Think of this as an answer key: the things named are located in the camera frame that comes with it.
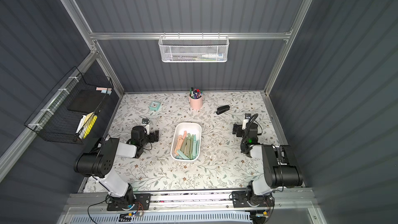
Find pink folding fruit knife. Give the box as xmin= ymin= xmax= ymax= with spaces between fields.
xmin=174 ymin=135 xmax=184 ymax=155

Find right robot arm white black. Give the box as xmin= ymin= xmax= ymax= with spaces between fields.
xmin=230 ymin=123 xmax=303 ymax=208

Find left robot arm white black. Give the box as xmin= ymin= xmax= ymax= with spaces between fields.
xmin=74 ymin=125 xmax=159 ymax=211

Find green folding knife in box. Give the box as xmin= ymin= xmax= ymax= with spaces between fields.
xmin=184 ymin=133 xmax=192 ymax=158

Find white storage box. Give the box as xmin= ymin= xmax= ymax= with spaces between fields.
xmin=170 ymin=122 xmax=202 ymax=163

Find teal folding knife in box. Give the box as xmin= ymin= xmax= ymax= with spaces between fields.
xmin=191 ymin=134 xmax=200 ymax=160

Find black stapler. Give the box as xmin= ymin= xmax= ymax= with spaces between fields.
xmin=216 ymin=105 xmax=230 ymax=115

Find teal alarm clock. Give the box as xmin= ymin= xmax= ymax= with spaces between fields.
xmin=149 ymin=101 xmax=161 ymax=111

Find floral table mat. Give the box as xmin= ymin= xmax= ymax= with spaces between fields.
xmin=109 ymin=91 xmax=279 ymax=191

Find pink pen holder cup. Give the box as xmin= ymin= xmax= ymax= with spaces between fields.
xmin=189 ymin=95 xmax=203 ymax=110

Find pens in pink cup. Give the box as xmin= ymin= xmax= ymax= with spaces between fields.
xmin=189 ymin=87 xmax=202 ymax=100

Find yellow notepad in basket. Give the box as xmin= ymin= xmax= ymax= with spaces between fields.
xmin=76 ymin=112 xmax=97 ymax=140

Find white tube in basket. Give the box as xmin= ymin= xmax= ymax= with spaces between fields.
xmin=200 ymin=54 xmax=224 ymax=62

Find black notebook in basket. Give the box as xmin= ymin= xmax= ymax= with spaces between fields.
xmin=67 ymin=90 xmax=108 ymax=114

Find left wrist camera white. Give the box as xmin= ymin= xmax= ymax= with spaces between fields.
xmin=142 ymin=118 xmax=150 ymax=133

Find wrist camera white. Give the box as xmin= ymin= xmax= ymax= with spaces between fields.
xmin=142 ymin=118 xmax=150 ymax=133
xmin=242 ymin=113 xmax=251 ymax=130

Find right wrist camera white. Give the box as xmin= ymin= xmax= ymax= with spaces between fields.
xmin=242 ymin=113 xmax=251 ymax=130

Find black wire side basket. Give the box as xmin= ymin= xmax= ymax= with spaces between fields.
xmin=24 ymin=69 xmax=114 ymax=144

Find white wire wall basket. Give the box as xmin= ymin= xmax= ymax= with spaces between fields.
xmin=158 ymin=36 xmax=230 ymax=63

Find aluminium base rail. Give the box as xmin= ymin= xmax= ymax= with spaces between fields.
xmin=61 ymin=188 xmax=319 ymax=215

